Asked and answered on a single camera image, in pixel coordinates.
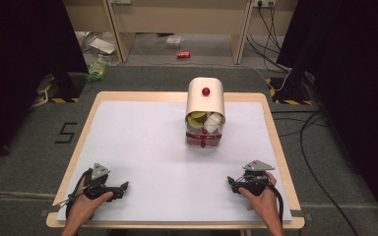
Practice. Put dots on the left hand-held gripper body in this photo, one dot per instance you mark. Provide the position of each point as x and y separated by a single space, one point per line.
96 188

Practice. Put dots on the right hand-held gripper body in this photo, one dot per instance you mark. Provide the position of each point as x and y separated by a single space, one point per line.
254 182

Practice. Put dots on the beige toy mailbox container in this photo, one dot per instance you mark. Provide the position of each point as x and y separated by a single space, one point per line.
205 98

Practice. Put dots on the person's left hand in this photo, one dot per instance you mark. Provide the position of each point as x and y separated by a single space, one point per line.
83 206

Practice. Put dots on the person's right hand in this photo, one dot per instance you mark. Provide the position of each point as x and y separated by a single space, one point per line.
264 205

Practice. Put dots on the white paper sheet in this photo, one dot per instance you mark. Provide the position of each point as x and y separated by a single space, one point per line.
144 164

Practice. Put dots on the white toy food piece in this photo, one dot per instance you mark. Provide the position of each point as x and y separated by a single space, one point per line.
213 121

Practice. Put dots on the brown toy food piece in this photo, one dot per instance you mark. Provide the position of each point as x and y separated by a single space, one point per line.
202 118

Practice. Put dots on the yellow-green toy fruit slice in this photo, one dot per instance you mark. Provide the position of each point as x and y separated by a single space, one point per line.
198 114
193 123

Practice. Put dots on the green snack packet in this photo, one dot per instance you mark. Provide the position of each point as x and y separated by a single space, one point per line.
96 71

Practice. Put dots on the red drink can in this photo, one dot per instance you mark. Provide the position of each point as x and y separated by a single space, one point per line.
183 54

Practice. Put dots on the black curtain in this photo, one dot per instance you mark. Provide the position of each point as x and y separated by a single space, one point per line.
19 65
351 82

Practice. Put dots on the pile of clear plastic wrapping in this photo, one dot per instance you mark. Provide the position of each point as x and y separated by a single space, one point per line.
96 44

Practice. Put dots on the clear plastic bag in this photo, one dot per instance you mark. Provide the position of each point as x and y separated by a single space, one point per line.
174 41

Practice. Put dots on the wall power outlet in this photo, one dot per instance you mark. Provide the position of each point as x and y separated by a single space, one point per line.
264 3

